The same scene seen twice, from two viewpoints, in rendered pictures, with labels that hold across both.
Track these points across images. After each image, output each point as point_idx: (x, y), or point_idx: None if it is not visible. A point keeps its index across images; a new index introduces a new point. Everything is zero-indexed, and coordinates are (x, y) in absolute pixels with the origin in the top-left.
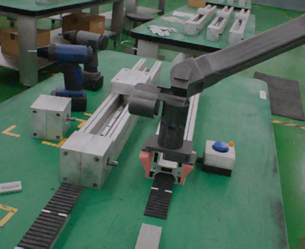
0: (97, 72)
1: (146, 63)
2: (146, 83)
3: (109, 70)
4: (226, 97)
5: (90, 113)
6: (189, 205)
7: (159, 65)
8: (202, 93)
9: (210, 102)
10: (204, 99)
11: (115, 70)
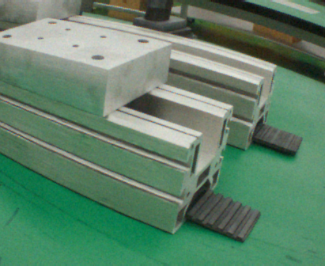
0: (146, 20)
1: (270, 83)
2: (1, 4)
3: (289, 97)
4: (7, 260)
5: None
6: None
7: (214, 69)
8: (73, 205)
9: None
10: (13, 179)
11: (295, 104)
